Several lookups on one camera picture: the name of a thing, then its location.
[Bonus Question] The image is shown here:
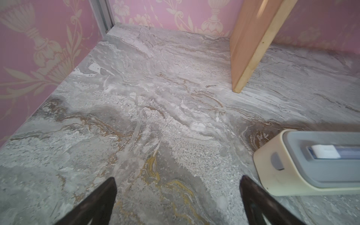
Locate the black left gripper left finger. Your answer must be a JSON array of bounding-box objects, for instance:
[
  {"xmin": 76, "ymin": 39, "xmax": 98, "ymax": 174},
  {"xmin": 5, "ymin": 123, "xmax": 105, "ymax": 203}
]
[{"xmin": 55, "ymin": 177, "xmax": 117, "ymax": 225}]

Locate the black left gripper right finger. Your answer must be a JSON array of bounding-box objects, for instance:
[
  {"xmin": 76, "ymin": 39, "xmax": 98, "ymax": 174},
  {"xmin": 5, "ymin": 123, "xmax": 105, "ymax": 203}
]
[{"xmin": 240, "ymin": 175, "xmax": 304, "ymax": 225}]

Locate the cream plastic wrap dispenser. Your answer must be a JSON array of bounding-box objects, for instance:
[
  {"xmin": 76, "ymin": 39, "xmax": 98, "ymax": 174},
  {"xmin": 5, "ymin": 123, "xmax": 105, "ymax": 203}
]
[{"xmin": 253, "ymin": 129, "xmax": 360, "ymax": 196}]

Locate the wooden shelf unit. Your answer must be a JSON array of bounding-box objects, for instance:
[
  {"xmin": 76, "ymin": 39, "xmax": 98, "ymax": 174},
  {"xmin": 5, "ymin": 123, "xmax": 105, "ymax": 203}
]
[{"xmin": 230, "ymin": 0, "xmax": 297, "ymax": 93}]

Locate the aluminium corner rail left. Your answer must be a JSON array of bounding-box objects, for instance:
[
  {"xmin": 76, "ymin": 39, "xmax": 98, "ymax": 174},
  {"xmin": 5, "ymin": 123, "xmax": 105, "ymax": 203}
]
[{"xmin": 89, "ymin": 0, "xmax": 115, "ymax": 37}]

